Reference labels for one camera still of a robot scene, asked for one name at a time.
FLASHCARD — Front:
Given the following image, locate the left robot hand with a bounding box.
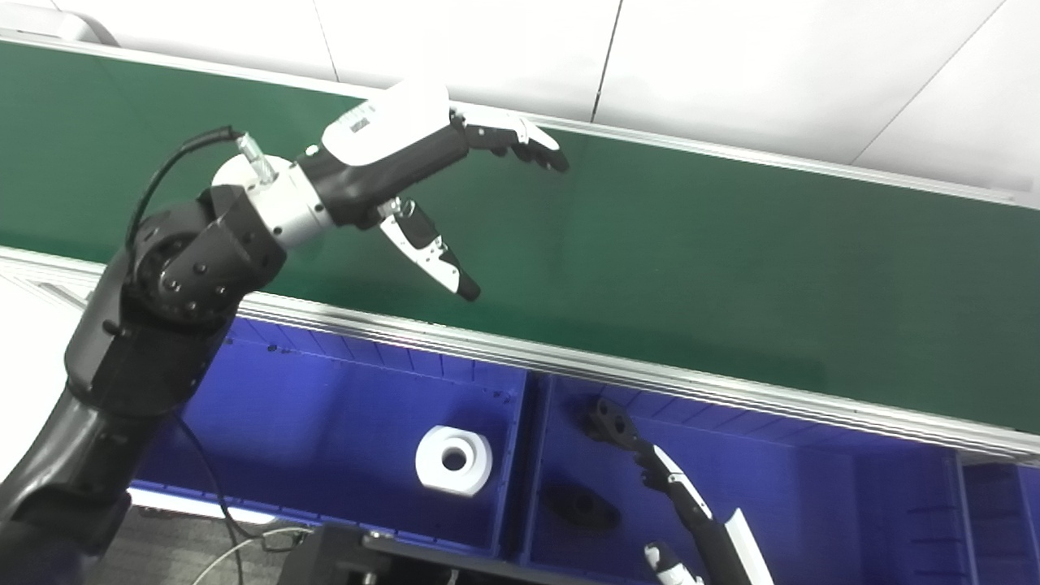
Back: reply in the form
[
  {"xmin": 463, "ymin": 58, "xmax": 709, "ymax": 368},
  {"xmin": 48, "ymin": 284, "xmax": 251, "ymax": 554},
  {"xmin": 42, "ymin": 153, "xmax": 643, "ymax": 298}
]
[{"xmin": 297, "ymin": 80, "xmax": 570, "ymax": 303}]

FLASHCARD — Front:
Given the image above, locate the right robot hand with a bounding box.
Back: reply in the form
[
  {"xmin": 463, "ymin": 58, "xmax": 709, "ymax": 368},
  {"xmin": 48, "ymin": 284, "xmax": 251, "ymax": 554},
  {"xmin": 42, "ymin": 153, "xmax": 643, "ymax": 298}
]
[{"xmin": 634, "ymin": 443, "xmax": 777, "ymax": 585}]

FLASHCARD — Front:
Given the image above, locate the blue plastic bin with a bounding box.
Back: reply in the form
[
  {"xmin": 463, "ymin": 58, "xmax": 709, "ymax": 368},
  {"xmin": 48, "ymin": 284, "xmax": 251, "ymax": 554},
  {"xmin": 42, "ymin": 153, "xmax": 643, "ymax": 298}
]
[
  {"xmin": 130, "ymin": 317, "xmax": 533, "ymax": 557},
  {"xmin": 955, "ymin": 455, "xmax": 1040, "ymax": 585},
  {"xmin": 520, "ymin": 372, "xmax": 976, "ymax": 585}
]

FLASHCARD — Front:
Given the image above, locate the black flange part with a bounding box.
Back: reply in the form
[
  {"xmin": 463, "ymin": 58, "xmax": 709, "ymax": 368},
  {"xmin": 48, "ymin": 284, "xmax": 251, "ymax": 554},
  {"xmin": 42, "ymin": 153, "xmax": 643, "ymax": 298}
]
[
  {"xmin": 581, "ymin": 398, "xmax": 644, "ymax": 449},
  {"xmin": 546, "ymin": 483, "xmax": 622, "ymax": 531}
]

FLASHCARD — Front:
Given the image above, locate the white cylindrical part with hole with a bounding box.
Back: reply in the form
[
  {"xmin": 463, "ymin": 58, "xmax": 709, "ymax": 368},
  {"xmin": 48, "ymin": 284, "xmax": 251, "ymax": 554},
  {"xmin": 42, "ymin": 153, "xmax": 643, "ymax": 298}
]
[{"xmin": 415, "ymin": 425, "xmax": 493, "ymax": 497}]

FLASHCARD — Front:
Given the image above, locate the green conveyor belt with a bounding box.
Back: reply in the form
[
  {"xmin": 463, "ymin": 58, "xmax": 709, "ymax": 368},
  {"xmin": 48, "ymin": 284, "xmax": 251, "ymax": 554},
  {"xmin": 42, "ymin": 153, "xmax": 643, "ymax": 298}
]
[{"xmin": 0, "ymin": 41, "xmax": 1040, "ymax": 431}]

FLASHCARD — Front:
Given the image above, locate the white conveyor end cover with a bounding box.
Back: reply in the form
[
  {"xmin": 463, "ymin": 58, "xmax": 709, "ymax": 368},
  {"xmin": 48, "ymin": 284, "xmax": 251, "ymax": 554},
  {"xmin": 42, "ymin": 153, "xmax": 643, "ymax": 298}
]
[{"xmin": 0, "ymin": 4, "xmax": 119, "ymax": 46}]

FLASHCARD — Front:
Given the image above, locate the black robot torso base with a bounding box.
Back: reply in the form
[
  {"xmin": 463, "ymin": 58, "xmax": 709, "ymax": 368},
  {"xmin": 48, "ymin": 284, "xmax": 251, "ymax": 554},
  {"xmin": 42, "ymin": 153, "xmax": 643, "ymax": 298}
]
[{"xmin": 276, "ymin": 524, "xmax": 586, "ymax": 585}]

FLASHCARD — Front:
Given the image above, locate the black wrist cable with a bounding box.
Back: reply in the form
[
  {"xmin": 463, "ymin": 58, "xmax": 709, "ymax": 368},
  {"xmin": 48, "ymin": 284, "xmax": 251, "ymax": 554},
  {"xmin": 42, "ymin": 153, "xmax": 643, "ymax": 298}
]
[{"xmin": 122, "ymin": 126, "xmax": 306, "ymax": 561}]

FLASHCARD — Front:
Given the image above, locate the aluminium conveyor side rail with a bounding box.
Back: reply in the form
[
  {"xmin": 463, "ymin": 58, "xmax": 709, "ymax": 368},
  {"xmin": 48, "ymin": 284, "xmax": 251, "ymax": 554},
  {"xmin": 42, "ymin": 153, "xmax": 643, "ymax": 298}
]
[
  {"xmin": 0, "ymin": 28, "xmax": 1025, "ymax": 208},
  {"xmin": 0, "ymin": 246, "xmax": 1040, "ymax": 456}
]

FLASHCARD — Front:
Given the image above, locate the aluminium conveyor support bracket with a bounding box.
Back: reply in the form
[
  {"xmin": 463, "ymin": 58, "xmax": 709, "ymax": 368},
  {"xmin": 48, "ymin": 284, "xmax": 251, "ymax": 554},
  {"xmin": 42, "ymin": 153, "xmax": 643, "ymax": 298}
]
[{"xmin": 0, "ymin": 268, "xmax": 90, "ymax": 310}]

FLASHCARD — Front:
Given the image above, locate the thin white cable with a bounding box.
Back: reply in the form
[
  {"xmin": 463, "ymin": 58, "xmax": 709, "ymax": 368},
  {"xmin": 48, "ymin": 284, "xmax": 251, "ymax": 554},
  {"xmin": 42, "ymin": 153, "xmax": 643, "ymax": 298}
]
[{"xmin": 191, "ymin": 526, "xmax": 314, "ymax": 585}]

